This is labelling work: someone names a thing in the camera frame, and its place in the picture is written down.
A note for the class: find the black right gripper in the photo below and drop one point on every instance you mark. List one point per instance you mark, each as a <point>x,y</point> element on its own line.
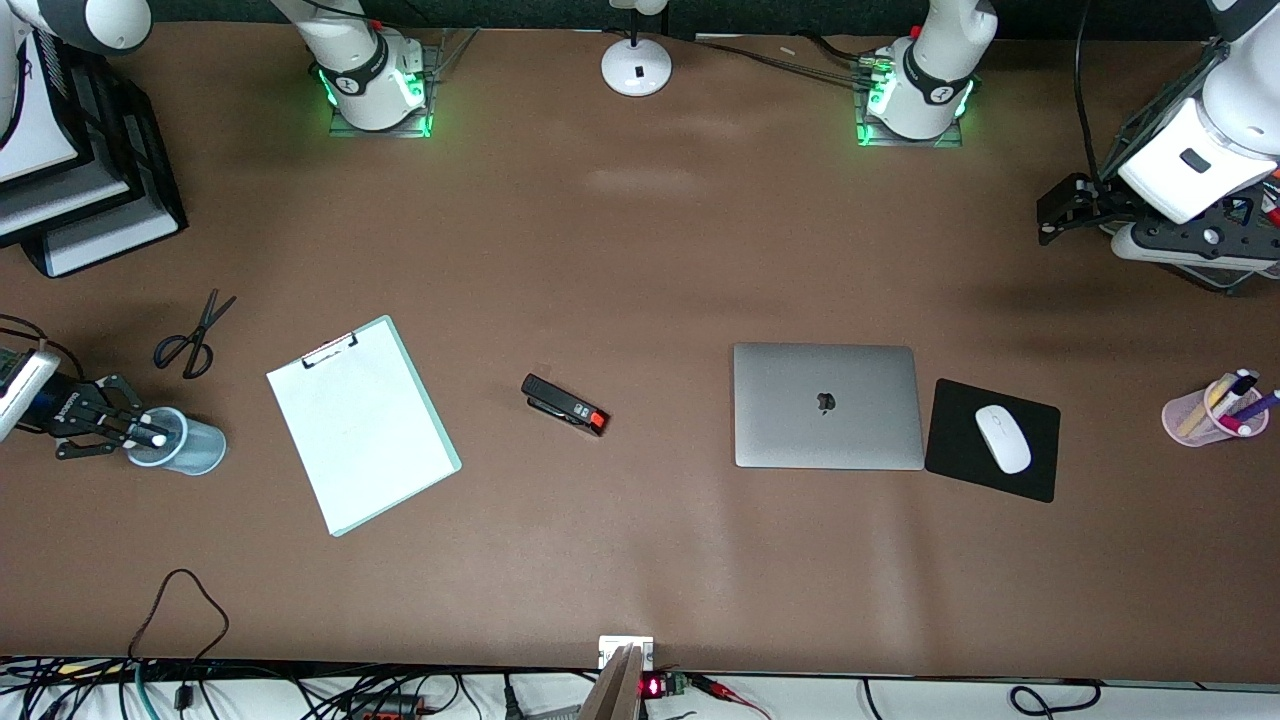
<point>70,410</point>

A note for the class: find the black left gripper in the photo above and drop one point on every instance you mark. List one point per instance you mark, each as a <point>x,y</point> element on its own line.
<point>1100,192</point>

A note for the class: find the silver laptop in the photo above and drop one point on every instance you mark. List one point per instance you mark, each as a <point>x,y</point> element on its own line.
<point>790,420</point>

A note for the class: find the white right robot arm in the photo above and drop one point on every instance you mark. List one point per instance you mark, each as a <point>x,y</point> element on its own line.
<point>375,80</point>

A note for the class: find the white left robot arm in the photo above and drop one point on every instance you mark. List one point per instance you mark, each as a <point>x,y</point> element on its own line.
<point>1160,180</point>

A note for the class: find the red marker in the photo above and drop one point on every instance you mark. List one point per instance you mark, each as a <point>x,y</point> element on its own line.
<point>1272,195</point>

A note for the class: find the white marker with black cap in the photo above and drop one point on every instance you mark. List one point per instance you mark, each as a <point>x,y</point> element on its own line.
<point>1235,386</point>

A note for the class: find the pink marker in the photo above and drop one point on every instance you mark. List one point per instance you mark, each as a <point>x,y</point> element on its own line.
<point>1235,426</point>

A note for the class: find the purple marker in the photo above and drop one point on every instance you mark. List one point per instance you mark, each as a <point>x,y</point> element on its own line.
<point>1258,408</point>

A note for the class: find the light blue mesh pen cup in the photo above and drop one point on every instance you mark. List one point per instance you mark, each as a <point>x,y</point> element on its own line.
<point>200,450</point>

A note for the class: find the black scissors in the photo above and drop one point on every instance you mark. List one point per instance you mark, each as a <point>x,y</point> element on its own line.
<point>203,332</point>

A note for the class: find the black stacked paper tray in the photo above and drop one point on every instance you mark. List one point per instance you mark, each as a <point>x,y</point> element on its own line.
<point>100,240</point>

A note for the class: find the pink translucent pen cup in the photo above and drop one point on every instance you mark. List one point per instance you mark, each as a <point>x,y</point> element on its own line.
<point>1175,415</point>

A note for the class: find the white computer mouse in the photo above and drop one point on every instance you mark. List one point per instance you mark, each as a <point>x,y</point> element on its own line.
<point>1003,440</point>

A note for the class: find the yellow ruler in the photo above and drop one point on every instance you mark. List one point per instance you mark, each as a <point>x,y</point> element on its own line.
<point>1198,412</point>

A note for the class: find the teal clipboard with white paper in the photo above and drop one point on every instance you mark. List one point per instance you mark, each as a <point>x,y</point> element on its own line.
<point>380,450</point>

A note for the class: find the black mouse pad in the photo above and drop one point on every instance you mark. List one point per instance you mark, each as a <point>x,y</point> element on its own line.
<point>960,450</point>

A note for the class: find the black stapler with red tip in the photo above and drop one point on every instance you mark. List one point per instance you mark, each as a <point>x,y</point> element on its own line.
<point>560,403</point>

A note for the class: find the white lamp base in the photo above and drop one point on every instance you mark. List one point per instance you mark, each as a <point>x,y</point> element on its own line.
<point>636,70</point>

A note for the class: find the circuit board with red display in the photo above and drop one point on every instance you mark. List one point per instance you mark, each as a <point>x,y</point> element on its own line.
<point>662,687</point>

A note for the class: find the clear left arm base plate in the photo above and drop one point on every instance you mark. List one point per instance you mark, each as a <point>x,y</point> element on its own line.
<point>870,141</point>

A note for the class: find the clear right arm base plate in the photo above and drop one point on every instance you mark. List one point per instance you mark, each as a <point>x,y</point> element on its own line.
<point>420,125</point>

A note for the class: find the white wall socket box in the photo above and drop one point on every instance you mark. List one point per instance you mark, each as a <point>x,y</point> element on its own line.
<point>625,648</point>

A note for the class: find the wooden post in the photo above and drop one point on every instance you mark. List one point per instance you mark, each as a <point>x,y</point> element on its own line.
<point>612,690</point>

